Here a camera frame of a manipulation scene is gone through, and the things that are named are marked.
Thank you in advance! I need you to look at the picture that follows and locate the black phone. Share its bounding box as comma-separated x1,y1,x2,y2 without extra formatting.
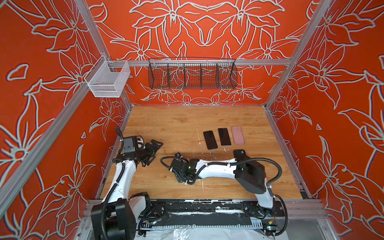
203,131,218,150

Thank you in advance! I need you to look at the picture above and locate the black phone case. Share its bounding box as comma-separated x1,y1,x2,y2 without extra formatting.
234,150,247,159

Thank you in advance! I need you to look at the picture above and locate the pink clear phone case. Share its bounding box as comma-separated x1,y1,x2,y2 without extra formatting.
231,126,245,145

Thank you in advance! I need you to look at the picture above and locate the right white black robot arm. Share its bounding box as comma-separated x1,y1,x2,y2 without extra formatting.
161,150,282,209

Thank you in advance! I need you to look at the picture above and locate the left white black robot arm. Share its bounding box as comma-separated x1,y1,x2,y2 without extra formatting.
91,136,166,240

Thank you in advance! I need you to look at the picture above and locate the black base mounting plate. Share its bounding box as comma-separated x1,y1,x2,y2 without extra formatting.
137,199,286,227

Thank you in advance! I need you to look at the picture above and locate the clear plastic bin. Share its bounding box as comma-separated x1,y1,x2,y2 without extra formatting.
85,60,131,98

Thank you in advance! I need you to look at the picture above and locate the small green circuit board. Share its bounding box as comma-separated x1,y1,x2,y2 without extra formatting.
263,222,279,236

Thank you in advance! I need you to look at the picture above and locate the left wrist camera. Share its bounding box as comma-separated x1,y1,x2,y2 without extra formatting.
122,136,145,154

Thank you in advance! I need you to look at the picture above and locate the black wire basket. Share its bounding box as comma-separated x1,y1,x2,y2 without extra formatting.
148,58,238,90

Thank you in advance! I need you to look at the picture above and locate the white perforated cable duct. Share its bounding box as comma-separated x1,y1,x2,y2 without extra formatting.
136,219,263,231

